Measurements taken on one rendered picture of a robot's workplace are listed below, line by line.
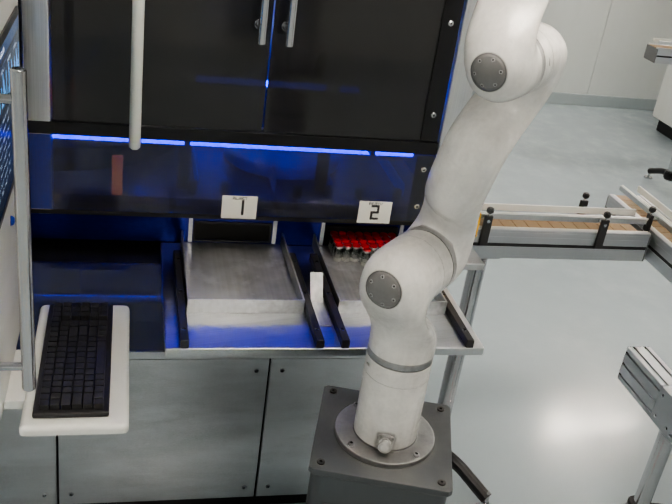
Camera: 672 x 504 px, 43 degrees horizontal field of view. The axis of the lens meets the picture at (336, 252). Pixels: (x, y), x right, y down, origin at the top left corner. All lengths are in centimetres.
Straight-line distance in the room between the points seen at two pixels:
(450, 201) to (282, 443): 131
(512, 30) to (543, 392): 243
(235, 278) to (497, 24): 106
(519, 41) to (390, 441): 76
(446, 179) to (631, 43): 646
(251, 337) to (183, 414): 61
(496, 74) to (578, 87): 645
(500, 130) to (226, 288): 90
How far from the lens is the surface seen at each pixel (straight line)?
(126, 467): 251
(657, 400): 271
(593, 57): 762
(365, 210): 215
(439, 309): 203
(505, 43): 120
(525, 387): 349
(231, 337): 184
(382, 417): 156
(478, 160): 131
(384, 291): 136
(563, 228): 253
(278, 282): 205
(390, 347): 148
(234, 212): 209
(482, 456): 308
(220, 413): 241
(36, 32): 195
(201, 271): 207
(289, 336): 186
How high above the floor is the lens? 188
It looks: 26 degrees down
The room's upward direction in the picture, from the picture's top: 8 degrees clockwise
